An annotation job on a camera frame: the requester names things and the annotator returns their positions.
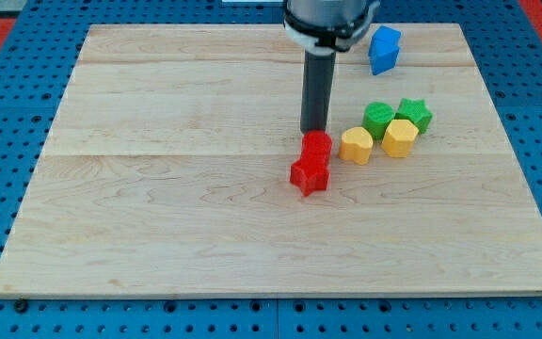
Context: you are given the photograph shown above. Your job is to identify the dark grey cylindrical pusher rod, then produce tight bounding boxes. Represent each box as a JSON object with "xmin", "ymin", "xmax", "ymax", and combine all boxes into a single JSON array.
[{"xmin": 300, "ymin": 52, "xmax": 336, "ymax": 134}]

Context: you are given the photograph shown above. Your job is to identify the red circle block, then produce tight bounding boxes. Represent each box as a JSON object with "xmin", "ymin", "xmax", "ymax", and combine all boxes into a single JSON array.
[{"xmin": 301, "ymin": 130, "xmax": 332, "ymax": 166}]

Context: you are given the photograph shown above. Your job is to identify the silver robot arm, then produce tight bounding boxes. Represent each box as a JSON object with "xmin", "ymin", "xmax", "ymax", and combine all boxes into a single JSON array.
[{"xmin": 282, "ymin": 0, "xmax": 380, "ymax": 134}]

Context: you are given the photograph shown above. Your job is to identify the green circle block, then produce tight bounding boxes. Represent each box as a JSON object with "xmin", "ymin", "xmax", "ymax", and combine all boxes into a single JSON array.
[{"xmin": 361, "ymin": 102, "xmax": 395, "ymax": 140}]

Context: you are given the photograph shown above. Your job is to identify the light wooden board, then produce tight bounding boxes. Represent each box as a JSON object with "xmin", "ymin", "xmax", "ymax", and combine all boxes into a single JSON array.
[{"xmin": 0, "ymin": 24, "xmax": 542, "ymax": 299}]

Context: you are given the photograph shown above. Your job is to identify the blue triangle block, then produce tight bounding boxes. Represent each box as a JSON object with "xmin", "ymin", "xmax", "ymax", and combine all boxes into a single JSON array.
[{"xmin": 368, "ymin": 40, "xmax": 400, "ymax": 75}]

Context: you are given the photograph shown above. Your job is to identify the blue cube block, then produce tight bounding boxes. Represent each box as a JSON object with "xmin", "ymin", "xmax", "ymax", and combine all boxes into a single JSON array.
[{"xmin": 369, "ymin": 25, "xmax": 402, "ymax": 55}]

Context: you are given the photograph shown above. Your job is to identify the yellow heart block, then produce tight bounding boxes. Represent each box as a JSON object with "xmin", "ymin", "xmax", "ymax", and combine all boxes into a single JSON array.
[{"xmin": 338, "ymin": 126, "xmax": 374, "ymax": 165}]

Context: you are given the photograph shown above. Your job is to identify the green star block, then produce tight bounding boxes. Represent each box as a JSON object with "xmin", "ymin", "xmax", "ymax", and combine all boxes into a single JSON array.
[{"xmin": 395, "ymin": 98, "xmax": 433, "ymax": 134}]

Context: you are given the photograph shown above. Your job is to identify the red star block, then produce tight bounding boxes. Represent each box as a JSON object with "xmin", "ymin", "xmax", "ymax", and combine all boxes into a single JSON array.
[{"xmin": 290, "ymin": 154, "xmax": 330, "ymax": 197}]

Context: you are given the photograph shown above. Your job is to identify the yellow hexagon block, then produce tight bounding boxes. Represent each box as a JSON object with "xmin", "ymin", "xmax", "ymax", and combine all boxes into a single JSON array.
[{"xmin": 381, "ymin": 120, "xmax": 419, "ymax": 158}]

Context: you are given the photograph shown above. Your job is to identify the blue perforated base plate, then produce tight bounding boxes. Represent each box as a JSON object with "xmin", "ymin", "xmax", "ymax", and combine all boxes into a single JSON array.
[{"xmin": 0, "ymin": 1, "xmax": 542, "ymax": 338}]

